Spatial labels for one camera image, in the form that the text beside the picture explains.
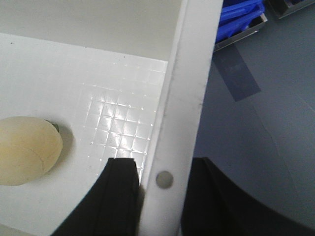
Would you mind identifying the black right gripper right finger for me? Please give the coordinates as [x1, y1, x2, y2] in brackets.
[181, 157, 315, 236]

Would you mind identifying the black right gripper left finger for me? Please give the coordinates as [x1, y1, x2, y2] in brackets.
[53, 158, 139, 236]

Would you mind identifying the yellow smiling plush toy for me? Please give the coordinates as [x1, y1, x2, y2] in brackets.
[0, 116, 63, 186]

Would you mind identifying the white plastic tote crate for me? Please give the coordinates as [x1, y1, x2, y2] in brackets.
[0, 0, 222, 236]

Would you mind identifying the blue plastic bin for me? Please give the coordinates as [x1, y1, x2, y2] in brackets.
[216, 0, 265, 43]

